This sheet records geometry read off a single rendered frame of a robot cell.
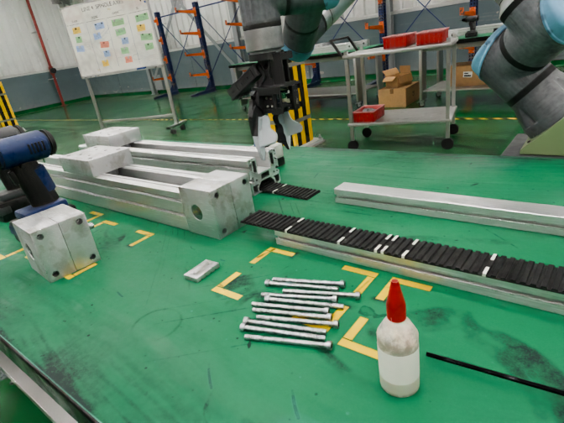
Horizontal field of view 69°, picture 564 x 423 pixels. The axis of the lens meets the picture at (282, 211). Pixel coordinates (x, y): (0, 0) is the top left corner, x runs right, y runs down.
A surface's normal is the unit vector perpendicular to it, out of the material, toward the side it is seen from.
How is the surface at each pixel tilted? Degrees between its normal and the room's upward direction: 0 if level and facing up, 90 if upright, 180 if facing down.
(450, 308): 0
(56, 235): 90
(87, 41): 90
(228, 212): 90
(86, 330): 0
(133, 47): 90
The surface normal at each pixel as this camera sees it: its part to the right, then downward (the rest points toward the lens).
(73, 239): 0.72, 0.17
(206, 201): -0.62, 0.39
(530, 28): -0.83, 0.49
